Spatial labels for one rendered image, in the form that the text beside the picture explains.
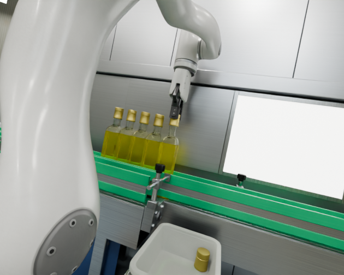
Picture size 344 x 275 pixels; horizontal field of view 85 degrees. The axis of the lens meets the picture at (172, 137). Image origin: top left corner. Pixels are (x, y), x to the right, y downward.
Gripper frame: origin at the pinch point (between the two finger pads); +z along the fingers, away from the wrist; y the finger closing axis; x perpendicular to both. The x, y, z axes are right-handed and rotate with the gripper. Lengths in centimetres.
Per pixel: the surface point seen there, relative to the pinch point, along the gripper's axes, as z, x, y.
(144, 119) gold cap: 4.1, -11.0, 1.7
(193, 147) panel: 11.2, 6.8, -11.8
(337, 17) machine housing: -47, 49, -14
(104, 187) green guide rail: 28.1, -14.4, 13.6
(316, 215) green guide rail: 22, 46, 5
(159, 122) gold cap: 4.2, -4.9, 1.8
